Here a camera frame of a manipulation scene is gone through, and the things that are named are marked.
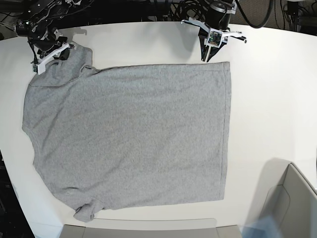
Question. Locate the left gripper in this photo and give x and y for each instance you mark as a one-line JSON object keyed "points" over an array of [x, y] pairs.
{"points": [[207, 52]]}

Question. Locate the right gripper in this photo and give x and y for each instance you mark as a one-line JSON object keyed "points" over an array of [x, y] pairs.
{"points": [[48, 44]]}

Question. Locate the grey T-shirt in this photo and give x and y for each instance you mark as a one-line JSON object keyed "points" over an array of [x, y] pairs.
{"points": [[133, 136]]}

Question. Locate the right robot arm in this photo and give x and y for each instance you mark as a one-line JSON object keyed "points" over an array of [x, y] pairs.
{"points": [[42, 13]]}

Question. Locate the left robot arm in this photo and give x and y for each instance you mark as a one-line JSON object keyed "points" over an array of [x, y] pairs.
{"points": [[219, 14]]}

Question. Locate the white box at right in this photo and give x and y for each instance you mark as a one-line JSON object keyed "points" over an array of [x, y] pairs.
{"points": [[293, 205]]}

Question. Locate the grey chair at bottom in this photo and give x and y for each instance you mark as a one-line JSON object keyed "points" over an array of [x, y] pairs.
{"points": [[110, 228]]}

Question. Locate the blue blurred object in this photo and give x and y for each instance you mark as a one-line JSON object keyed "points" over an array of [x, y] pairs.
{"points": [[265, 227]]}

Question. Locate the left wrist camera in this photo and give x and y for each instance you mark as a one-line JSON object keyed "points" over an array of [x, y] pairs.
{"points": [[214, 38]]}

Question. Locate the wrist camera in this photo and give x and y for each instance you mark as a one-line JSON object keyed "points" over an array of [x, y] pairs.
{"points": [[214, 38], [38, 68]]}

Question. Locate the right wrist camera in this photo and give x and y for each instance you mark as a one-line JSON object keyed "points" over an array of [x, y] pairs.
{"points": [[38, 68]]}

